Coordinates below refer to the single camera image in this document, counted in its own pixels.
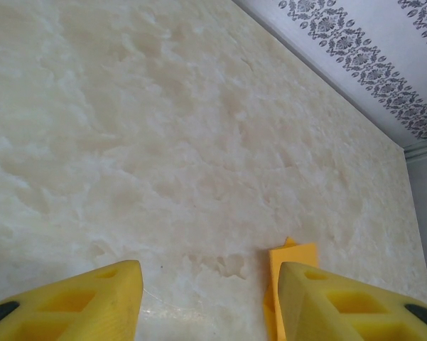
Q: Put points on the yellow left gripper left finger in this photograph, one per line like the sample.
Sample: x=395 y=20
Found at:
x=74 y=309

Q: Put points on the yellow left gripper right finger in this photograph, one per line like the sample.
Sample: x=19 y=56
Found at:
x=348 y=309

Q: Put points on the orange square paper sheet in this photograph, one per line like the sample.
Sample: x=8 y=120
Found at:
x=275 y=284

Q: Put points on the aluminium frame post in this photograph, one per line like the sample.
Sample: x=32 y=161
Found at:
x=424 y=148

